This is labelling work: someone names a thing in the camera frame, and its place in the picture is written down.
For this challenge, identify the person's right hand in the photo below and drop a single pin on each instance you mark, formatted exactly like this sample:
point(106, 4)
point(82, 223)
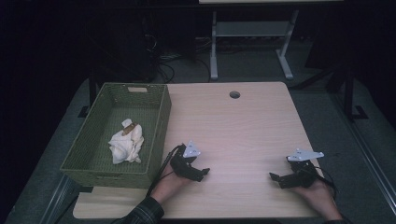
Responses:
point(320, 199)

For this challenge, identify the white bear-print cloth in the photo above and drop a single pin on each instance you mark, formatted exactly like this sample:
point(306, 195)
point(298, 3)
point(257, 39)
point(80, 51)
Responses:
point(127, 146)

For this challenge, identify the white metal stand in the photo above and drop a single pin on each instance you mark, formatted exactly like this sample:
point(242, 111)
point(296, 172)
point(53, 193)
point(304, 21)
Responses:
point(249, 29)

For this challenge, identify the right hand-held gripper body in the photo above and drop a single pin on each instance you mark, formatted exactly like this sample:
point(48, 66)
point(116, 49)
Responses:
point(303, 174)

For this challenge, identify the person's left hand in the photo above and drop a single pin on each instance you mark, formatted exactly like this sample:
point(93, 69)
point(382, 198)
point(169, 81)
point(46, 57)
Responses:
point(168, 186)

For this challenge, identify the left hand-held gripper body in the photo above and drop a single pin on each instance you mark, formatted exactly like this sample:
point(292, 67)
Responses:
point(182, 166)

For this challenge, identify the green woven basket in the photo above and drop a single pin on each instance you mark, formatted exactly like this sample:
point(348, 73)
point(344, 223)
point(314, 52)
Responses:
point(102, 149)

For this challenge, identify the black stand with foot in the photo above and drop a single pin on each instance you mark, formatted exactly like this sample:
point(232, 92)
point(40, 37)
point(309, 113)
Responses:
point(350, 99)
point(90, 93)

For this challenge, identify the aluminium rail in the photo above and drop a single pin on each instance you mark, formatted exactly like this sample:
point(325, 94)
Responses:
point(57, 199)
point(367, 155)

